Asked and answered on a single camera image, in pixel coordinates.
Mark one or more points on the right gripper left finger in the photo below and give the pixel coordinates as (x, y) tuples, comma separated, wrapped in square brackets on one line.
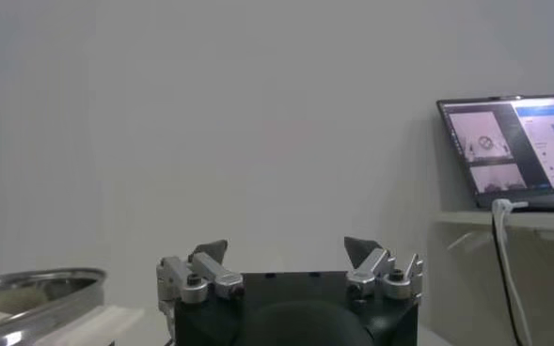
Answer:
[(210, 272)]

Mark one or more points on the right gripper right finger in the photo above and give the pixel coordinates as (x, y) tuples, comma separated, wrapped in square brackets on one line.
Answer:
[(375, 268)]

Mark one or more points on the perforated steel steamer basket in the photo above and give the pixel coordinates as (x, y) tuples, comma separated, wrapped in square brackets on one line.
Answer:
[(69, 301)]

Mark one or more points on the white side desk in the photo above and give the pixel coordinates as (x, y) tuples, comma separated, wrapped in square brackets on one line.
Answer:
[(469, 218)]

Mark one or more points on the black open laptop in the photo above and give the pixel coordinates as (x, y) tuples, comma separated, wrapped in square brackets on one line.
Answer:
[(516, 146)]

